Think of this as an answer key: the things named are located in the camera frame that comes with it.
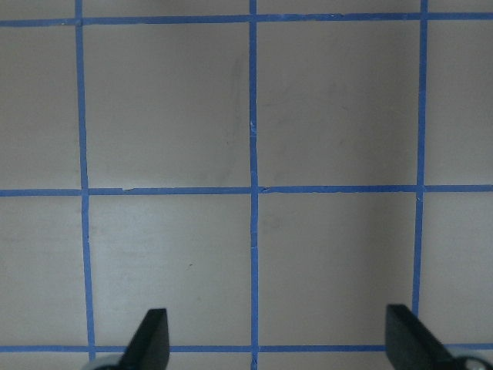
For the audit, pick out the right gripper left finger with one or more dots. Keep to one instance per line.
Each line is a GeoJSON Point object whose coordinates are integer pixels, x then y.
{"type": "Point", "coordinates": [149, 347]}

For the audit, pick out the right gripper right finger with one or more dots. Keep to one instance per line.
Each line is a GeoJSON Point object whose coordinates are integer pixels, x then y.
{"type": "Point", "coordinates": [409, 345]}

